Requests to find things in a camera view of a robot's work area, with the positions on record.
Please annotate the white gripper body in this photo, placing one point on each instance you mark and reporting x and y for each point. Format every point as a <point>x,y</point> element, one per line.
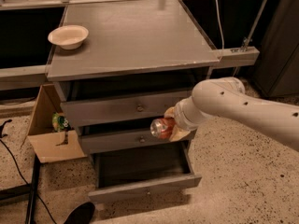
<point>180,115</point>

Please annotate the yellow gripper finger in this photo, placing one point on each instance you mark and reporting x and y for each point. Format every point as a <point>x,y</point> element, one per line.
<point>169,113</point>
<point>180,135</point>

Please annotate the red coke can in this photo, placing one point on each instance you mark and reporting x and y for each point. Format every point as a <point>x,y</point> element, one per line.
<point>162,128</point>

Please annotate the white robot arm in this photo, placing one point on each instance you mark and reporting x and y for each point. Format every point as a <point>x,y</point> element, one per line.
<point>226,98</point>

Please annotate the grey bottom drawer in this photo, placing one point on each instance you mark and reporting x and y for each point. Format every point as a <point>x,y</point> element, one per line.
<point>142,171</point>

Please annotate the grey drawer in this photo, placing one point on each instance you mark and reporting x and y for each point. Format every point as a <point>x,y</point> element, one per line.
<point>103,138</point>
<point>142,171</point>
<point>95,111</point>

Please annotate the grey drawer cabinet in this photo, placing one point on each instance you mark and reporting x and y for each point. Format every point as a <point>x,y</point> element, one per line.
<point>133,48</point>

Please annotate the grey top drawer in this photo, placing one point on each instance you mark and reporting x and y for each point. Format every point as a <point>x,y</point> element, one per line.
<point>95,111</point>

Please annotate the grey middle drawer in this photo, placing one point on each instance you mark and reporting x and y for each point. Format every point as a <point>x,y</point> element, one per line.
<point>103,138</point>

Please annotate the dark grey cabinet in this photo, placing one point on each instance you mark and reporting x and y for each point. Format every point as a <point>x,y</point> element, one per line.
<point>277,72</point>

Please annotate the cardboard box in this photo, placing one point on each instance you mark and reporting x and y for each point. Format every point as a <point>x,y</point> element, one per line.
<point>48,144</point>

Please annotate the black shoe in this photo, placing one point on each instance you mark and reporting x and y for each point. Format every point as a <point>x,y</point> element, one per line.
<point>82,214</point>

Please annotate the white bowl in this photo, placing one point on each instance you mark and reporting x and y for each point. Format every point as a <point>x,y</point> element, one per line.
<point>68,37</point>

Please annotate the metal diagonal rod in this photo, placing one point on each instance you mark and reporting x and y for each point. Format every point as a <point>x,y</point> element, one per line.
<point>249,54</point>

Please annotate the black floor frame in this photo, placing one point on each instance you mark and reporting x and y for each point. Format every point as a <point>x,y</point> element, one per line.
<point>27,190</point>

